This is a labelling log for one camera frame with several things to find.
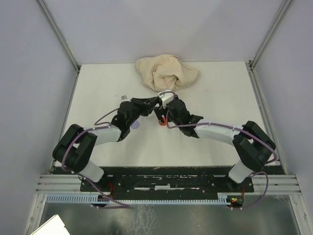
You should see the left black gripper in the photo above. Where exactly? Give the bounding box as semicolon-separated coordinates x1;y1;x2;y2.
127;96;158;127

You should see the red charging case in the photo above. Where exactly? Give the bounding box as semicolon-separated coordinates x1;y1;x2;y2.
158;117;167;126

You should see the purple charging case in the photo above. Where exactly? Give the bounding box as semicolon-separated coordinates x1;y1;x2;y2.
131;121;139;129

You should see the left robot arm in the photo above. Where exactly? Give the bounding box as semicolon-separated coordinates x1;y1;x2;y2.
52;96;161;191

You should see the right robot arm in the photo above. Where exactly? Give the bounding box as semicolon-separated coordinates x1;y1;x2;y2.
154;99;277;191

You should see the beige crumpled cloth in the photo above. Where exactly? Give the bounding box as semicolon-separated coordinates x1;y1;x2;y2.
135;54;200;92

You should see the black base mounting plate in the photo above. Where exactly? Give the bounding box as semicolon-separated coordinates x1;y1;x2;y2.
81;166;254;200

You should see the white paper sheet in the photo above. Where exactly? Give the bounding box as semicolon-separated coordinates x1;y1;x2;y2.
31;214;70;235

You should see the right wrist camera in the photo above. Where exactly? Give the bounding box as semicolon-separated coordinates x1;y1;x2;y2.
157;90;176;108

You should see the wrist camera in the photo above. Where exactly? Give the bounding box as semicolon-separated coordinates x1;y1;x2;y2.
157;90;176;108
121;95;128;101

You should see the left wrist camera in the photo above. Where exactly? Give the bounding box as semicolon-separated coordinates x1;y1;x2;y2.
121;95;128;101

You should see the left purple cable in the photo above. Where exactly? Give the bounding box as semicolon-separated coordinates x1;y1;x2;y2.
61;109;132;210

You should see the blue cable duct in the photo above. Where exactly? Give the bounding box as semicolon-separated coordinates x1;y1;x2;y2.
46;193;230;205

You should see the left aluminium frame post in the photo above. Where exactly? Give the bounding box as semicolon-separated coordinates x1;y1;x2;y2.
36;0;81;72

